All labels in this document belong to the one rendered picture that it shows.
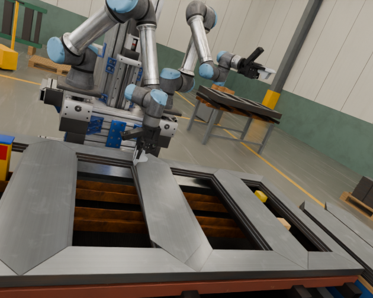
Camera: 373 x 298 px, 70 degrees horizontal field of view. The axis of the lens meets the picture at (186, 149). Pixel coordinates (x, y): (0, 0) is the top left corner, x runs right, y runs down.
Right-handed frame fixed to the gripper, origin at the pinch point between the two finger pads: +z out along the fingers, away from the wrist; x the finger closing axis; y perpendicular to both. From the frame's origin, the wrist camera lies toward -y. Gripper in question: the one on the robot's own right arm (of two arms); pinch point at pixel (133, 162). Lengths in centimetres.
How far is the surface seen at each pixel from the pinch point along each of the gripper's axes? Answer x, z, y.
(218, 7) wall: 1007, -251, 430
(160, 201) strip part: -28.4, 0.7, 6.5
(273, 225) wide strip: -38, 1, 57
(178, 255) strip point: -56, 1, 6
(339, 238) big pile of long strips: -44, 0, 93
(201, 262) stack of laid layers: -59, 1, 12
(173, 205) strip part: -30.3, 0.7, 11.8
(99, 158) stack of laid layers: 2.4, 2.0, -15.0
